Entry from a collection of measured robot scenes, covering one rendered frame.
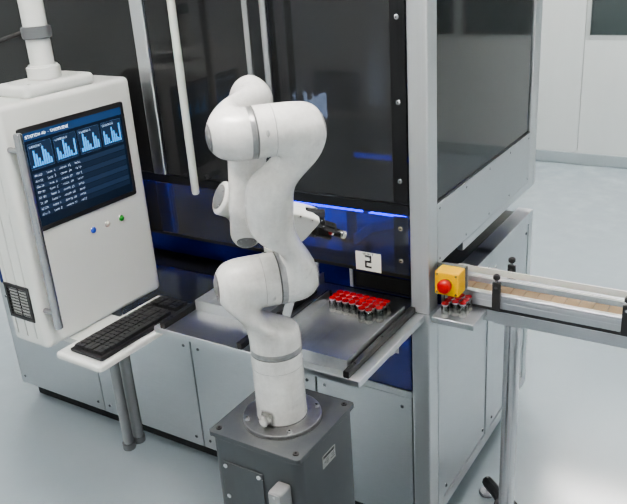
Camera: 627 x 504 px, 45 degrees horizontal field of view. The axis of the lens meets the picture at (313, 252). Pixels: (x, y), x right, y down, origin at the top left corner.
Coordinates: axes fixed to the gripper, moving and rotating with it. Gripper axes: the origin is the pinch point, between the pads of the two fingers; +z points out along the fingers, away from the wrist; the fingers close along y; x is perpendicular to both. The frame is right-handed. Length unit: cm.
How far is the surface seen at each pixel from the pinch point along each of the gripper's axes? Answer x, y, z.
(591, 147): 294, -105, 388
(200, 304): 9, -55, -9
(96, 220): 39, -63, -40
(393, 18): 38, 42, 0
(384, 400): -18, -47, 50
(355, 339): -17.3, -20.6, 20.3
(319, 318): -4.4, -31.4, 17.5
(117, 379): 15, -117, -11
